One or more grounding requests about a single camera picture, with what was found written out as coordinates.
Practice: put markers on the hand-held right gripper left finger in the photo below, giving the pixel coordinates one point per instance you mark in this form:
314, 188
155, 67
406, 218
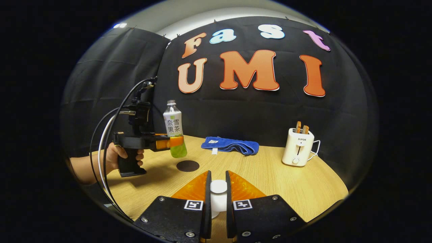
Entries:
208, 216

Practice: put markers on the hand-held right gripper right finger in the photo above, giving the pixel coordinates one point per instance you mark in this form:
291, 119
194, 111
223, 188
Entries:
229, 216

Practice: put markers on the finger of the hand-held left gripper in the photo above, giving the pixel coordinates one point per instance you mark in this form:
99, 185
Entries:
167, 143

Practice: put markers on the white teacup lid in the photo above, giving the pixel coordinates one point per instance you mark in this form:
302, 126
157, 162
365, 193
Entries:
218, 202

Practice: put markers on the clear water bottle green label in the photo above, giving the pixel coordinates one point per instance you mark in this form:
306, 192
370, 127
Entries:
173, 125

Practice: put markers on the dark round coaster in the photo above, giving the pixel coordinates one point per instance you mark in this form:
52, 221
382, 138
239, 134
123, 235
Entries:
188, 166

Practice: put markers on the blue folded towel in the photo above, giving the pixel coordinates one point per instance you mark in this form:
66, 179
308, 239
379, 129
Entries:
233, 145

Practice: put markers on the black backdrop cloth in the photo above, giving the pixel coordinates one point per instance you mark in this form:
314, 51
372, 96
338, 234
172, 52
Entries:
236, 114

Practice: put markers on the white toaster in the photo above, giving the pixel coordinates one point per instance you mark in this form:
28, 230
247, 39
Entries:
297, 148

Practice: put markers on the brown bread slice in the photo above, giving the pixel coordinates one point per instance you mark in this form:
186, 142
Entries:
305, 130
298, 127

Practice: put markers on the ceiling light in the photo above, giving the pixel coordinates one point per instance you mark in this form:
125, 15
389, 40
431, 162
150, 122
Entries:
120, 25

